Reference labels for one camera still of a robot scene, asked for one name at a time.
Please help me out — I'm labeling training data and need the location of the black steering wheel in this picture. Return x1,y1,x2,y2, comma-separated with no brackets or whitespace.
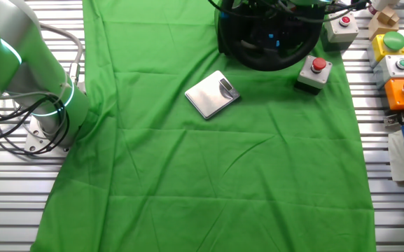
215,0,328,72

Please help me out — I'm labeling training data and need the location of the silver digital scale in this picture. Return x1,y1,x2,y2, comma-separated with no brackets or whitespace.
184,70,241,120

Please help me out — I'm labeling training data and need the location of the green cloth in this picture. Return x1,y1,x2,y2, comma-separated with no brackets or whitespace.
29,0,377,252

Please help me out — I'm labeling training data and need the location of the grey box red mushroom button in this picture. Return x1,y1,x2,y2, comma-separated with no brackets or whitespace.
294,55,333,96

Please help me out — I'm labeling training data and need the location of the grey box small red button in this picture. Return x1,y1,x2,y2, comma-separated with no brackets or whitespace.
320,12,360,53

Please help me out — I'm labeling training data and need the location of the yellow box green button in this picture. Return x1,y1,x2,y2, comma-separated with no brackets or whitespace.
367,31,404,69

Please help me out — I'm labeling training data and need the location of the grey box green button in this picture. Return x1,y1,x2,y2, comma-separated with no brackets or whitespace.
372,54,404,90

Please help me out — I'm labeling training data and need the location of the orange box red button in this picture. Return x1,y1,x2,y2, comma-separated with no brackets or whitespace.
384,77,404,111

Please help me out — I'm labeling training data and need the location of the black cable bundle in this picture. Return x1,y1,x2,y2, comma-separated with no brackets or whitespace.
0,92,71,155

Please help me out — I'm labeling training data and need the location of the thick grey cable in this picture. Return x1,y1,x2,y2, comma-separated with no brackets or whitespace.
35,20,84,87

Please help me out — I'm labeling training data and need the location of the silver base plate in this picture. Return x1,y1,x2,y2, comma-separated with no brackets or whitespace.
25,115,71,158

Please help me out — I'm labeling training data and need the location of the silver mount bracket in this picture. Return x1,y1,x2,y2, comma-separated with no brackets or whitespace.
383,104,404,132

